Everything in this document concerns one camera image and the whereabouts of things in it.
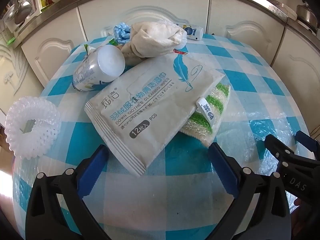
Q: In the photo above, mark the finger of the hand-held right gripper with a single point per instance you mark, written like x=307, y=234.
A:
x=306, y=141
x=277, y=148

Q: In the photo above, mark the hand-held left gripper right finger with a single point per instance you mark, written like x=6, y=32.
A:
x=225, y=172

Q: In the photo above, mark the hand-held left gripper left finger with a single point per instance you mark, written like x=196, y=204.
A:
x=93, y=172

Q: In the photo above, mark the large clear plastic bag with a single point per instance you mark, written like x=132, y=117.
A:
x=250, y=135

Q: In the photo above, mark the white wet wipes packet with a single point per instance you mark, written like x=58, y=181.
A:
x=140, y=115

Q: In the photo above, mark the green striped scrubbing cloth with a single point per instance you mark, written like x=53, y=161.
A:
x=215, y=97

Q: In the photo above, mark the white plastic bottle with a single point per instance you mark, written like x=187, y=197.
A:
x=110, y=61

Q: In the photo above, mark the small red wrapper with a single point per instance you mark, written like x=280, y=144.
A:
x=181, y=52

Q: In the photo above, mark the blue plastic bag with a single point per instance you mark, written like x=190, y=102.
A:
x=121, y=32

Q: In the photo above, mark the small white blue-label bottle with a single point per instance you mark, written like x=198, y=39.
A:
x=193, y=32

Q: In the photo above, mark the beige cloth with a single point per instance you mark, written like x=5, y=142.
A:
x=150, y=40

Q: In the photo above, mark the blue white checkered tablecloth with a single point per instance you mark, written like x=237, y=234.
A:
x=250, y=80

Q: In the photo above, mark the large steel pot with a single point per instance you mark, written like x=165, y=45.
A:
x=307, y=15

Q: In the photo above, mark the green plastic clip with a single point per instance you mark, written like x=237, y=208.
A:
x=11, y=41

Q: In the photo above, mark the steel ladle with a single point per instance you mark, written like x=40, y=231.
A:
x=22, y=11

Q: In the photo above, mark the white dish rack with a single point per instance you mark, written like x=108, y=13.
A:
x=35, y=5

